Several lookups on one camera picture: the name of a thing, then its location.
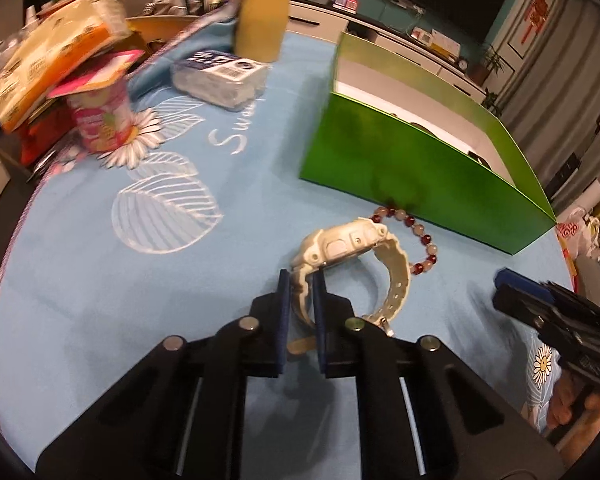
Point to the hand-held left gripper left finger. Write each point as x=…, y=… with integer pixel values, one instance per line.
x=282, y=325

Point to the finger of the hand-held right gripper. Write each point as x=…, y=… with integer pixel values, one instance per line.
x=517, y=280
x=515, y=305

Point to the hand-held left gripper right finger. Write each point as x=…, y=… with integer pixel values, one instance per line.
x=320, y=325

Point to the white wrist watch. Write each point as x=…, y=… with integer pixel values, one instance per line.
x=345, y=245

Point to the black wrist band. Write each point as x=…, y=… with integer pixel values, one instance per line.
x=480, y=160

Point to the green cardboard box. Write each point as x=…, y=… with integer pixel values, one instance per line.
x=420, y=185

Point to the person's right hand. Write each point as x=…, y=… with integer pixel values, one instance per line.
x=565, y=410

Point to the red white plastic bag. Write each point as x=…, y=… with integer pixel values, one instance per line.
x=580, y=232

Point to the light blue printed tablecloth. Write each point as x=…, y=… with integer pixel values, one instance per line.
x=130, y=300

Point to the grey curtain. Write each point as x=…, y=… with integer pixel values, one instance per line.
x=555, y=100

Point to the potted green plant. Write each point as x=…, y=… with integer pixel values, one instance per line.
x=492, y=62

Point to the small table clock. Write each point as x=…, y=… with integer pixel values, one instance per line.
x=463, y=64

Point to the white tissue pack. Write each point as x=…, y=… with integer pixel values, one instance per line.
x=220, y=77

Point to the white television cabinet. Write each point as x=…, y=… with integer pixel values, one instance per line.
x=390, y=35

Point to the pink yogurt cup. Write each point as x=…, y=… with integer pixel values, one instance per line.
x=102, y=110

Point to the red package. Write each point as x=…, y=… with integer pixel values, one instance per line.
x=37, y=137

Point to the yellow plastic bottle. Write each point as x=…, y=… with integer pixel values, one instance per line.
x=262, y=15

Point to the orange snack packet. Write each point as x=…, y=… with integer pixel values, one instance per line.
x=45, y=50

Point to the red wall ornament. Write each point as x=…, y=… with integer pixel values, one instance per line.
x=534, y=17

